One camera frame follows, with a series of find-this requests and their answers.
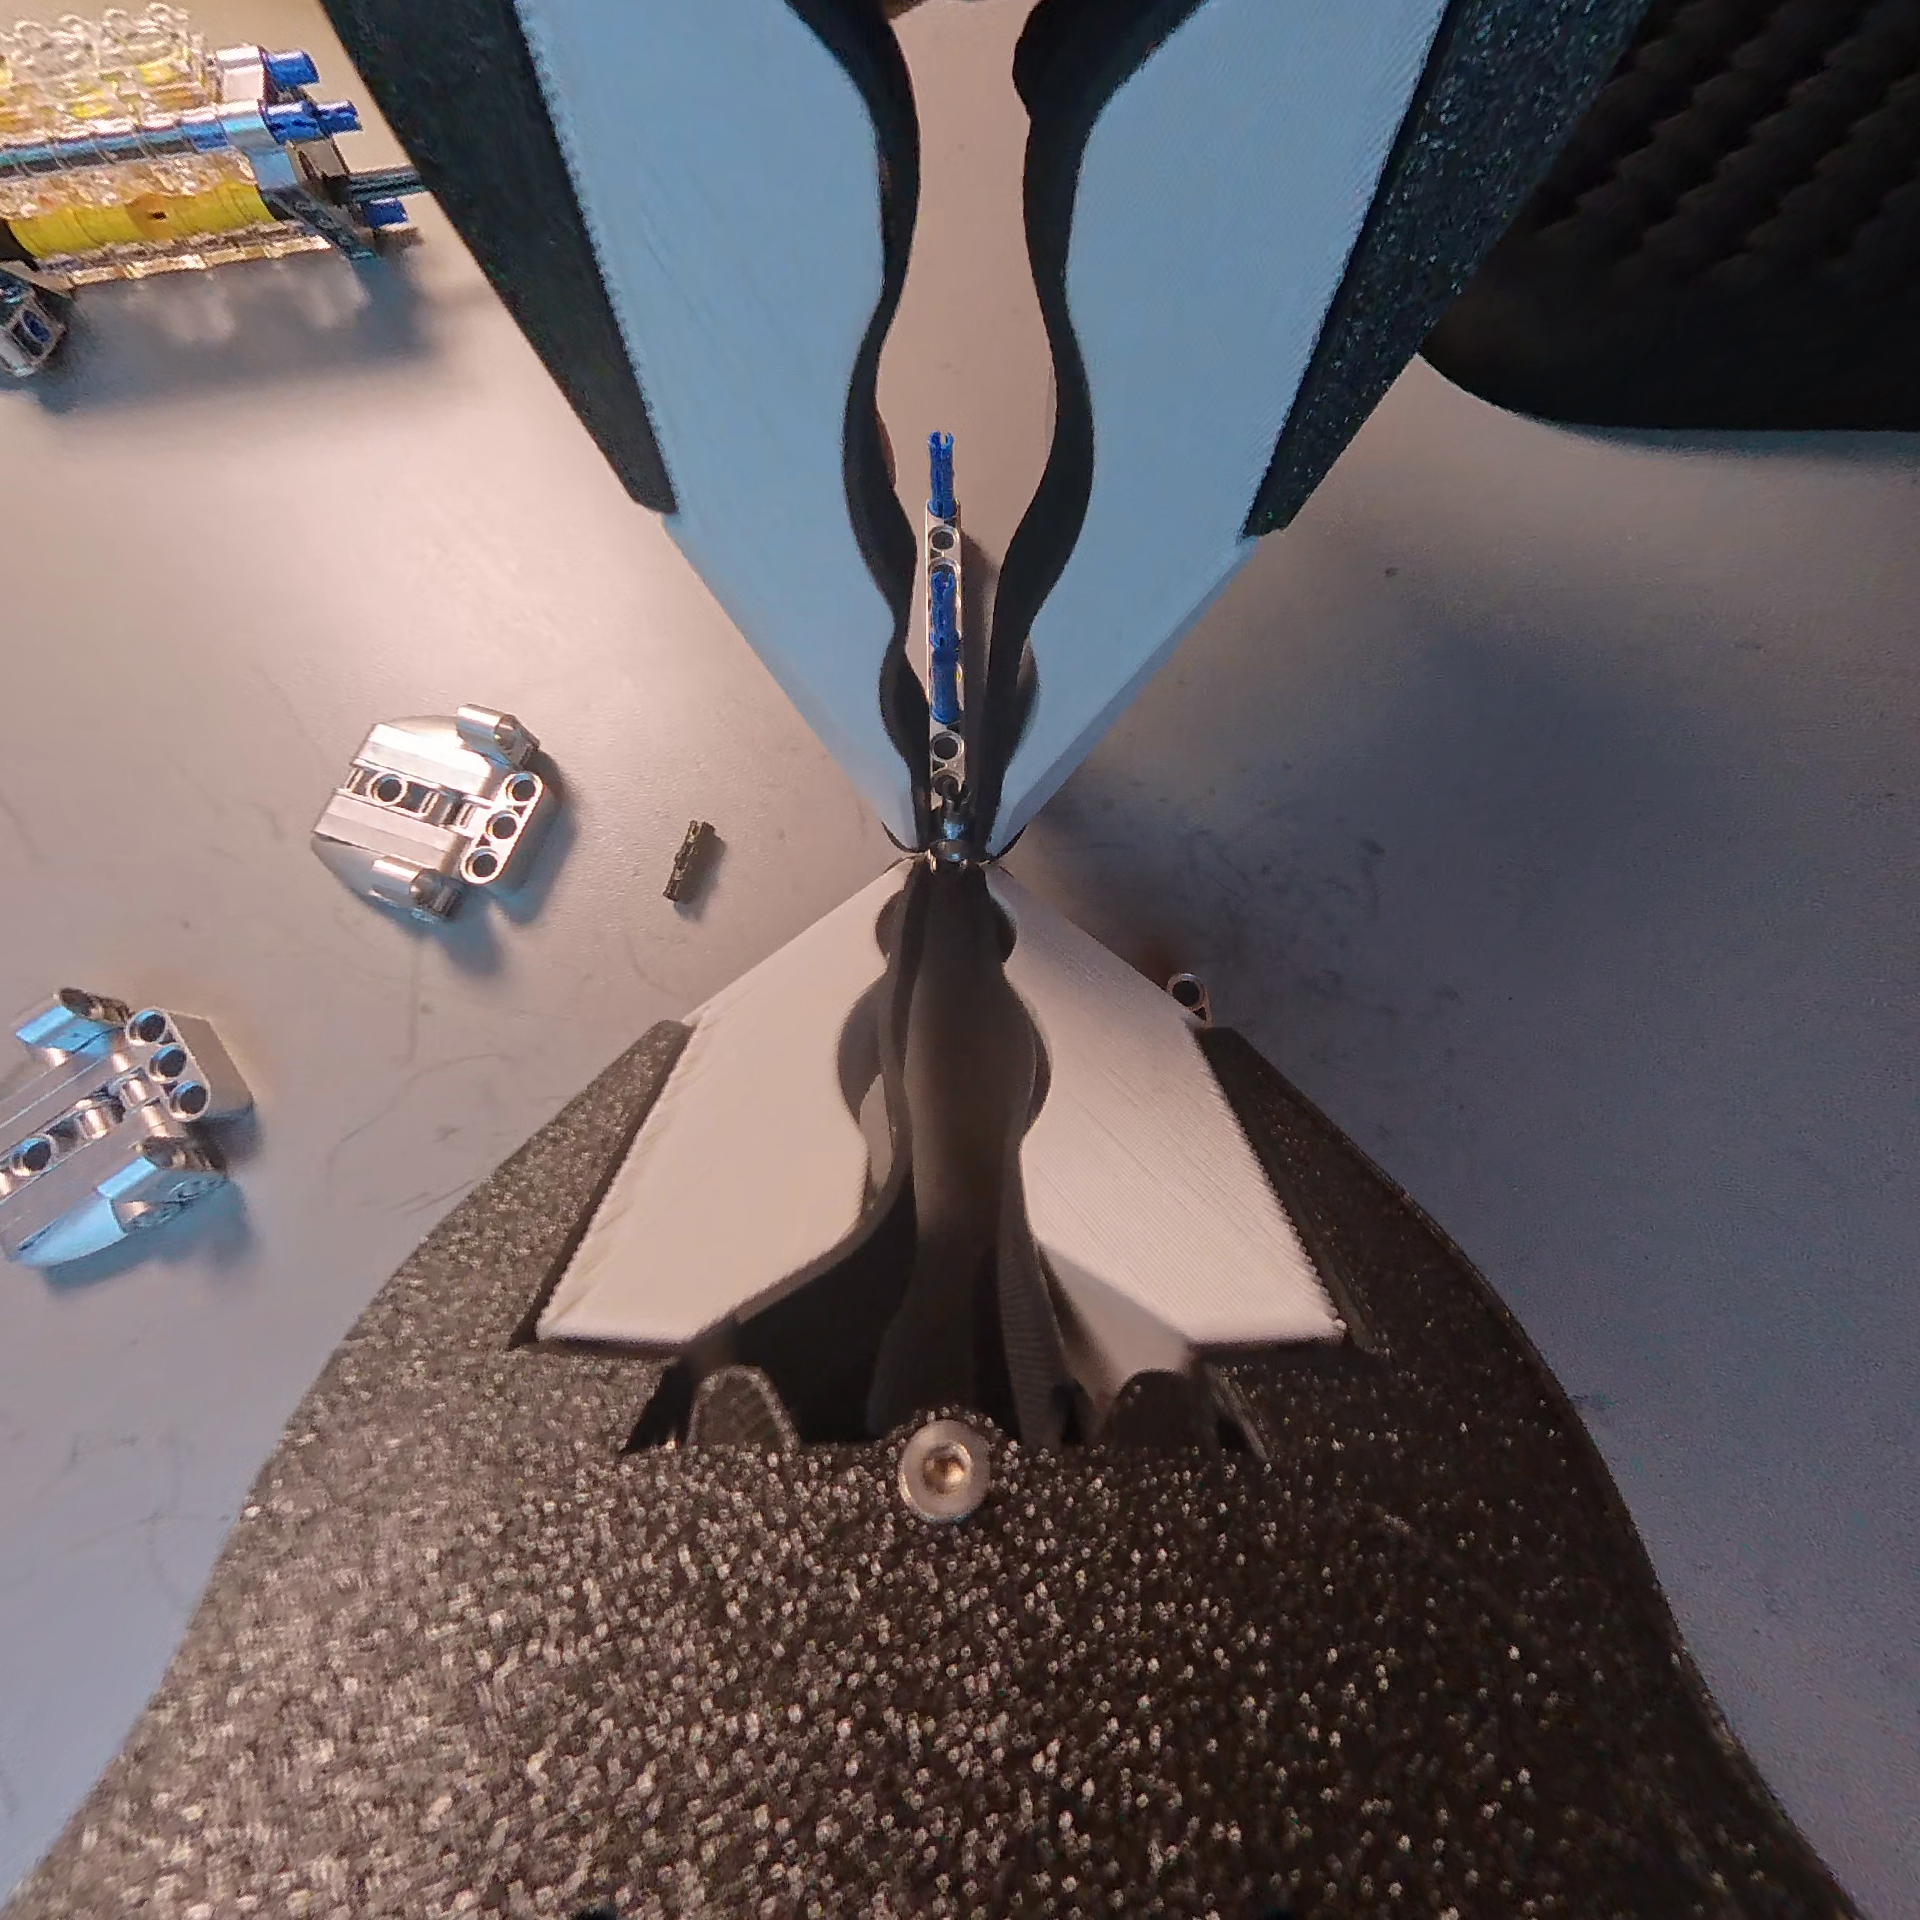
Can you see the long grey toy beam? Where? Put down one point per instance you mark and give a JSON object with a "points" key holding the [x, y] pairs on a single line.
{"points": [[1190, 996], [946, 766]]}

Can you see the black toy pin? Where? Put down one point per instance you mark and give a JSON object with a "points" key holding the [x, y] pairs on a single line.
{"points": [[694, 862]]}

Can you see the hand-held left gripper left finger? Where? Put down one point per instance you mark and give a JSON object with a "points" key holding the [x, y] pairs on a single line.
{"points": [[720, 1188]]}

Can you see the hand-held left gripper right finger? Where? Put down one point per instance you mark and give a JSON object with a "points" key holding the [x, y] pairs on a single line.
{"points": [[1171, 1188]]}

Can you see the silver toy engine block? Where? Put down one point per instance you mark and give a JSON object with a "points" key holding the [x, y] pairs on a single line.
{"points": [[434, 812], [105, 1142]]}

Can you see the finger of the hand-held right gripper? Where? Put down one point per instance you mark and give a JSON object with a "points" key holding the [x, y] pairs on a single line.
{"points": [[720, 301], [1230, 301]]}

